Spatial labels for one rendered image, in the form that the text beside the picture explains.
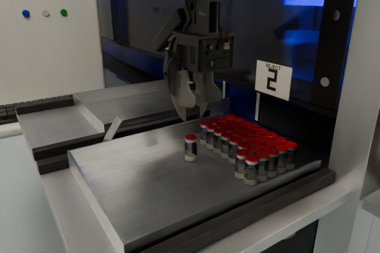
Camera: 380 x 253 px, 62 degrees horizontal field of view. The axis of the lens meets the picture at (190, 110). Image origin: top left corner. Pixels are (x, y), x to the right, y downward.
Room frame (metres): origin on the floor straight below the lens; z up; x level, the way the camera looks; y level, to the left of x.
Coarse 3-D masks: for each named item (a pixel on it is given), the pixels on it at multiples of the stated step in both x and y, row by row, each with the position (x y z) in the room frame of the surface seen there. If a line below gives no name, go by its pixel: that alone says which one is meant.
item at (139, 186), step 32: (160, 128) 0.58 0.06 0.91; (192, 128) 0.62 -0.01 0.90; (96, 160) 0.51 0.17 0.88; (128, 160) 0.51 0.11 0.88; (160, 160) 0.51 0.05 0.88; (224, 160) 0.51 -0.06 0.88; (320, 160) 0.45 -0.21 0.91; (96, 192) 0.41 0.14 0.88; (128, 192) 0.41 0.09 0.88; (160, 192) 0.41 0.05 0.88; (192, 192) 0.41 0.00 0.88; (224, 192) 0.41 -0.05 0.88; (256, 192) 0.37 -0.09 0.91; (128, 224) 0.34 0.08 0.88; (160, 224) 0.34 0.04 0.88; (192, 224) 0.32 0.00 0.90
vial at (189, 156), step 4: (188, 140) 0.51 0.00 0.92; (192, 140) 0.51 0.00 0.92; (188, 144) 0.51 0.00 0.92; (192, 144) 0.51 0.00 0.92; (196, 144) 0.51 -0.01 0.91; (188, 148) 0.51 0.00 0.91; (192, 148) 0.51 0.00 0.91; (188, 152) 0.51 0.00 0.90; (192, 152) 0.51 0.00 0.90; (188, 156) 0.51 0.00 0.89; (192, 156) 0.51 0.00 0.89; (188, 160) 0.51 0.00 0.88; (192, 160) 0.51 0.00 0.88
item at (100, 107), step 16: (160, 80) 0.96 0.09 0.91; (80, 96) 0.83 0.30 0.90; (96, 96) 0.85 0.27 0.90; (112, 96) 0.88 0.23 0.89; (128, 96) 0.90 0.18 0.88; (144, 96) 0.90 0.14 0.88; (160, 96) 0.90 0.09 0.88; (80, 112) 0.77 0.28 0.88; (96, 112) 0.76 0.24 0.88; (112, 112) 0.76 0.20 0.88; (128, 112) 0.76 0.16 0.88; (144, 112) 0.76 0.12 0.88; (160, 112) 0.68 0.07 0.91; (176, 112) 0.70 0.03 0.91; (96, 128) 0.65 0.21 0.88
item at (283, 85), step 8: (264, 64) 0.59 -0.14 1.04; (272, 64) 0.57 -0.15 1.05; (256, 72) 0.60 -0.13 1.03; (264, 72) 0.59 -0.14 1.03; (272, 72) 0.57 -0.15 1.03; (280, 72) 0.55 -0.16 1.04; (288, 72) 0.54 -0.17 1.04; (256, 80) 0.60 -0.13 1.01; (264, 80) 0.58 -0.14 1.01; (280, 80) 0.55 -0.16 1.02; (288, 80) 0.54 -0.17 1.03; (256, 88) 0.60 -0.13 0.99; (264, 88) 0.58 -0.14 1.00; (280, 88) 0.55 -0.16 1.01; (288, 88) 0.53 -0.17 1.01; (280, 96) 0.55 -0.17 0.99; (288, 96) 0.53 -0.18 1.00
